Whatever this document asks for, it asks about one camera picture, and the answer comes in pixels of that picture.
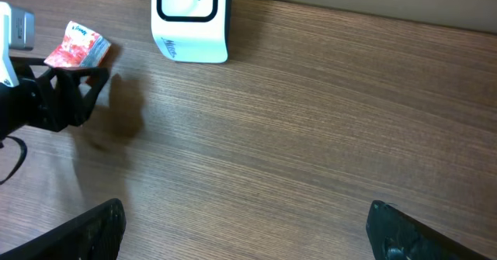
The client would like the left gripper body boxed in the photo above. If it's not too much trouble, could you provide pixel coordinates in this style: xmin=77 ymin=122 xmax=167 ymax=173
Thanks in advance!
xmin=1 ymin=57 xmax=50 ymax=140

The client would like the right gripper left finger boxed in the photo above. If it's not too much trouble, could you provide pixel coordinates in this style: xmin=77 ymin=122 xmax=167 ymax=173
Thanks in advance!
xmin=1 ymin=198 xmax=127 ymax=260

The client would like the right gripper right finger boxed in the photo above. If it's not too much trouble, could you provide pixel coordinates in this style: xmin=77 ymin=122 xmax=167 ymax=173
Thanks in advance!
xmin=366 ymin=200 xmax=488 ymax=260

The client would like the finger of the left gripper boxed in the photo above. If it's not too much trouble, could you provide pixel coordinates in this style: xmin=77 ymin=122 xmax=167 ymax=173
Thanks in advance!
xmin=38 ymin=68 xmax=109 ymax=132

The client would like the red white snack packet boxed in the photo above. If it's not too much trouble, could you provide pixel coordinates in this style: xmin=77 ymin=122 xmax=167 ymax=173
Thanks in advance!
xmin=44 ymin=21 xmax=111 ymax=68

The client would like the white barcode scanner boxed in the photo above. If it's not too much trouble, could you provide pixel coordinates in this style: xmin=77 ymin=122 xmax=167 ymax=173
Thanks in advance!
xmin=151 ymin=0 xmax=232 ymax=64

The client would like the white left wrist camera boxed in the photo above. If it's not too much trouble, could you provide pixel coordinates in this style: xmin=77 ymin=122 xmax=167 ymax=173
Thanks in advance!
xmin=1 ymin=2 xmax=35 ymax=88

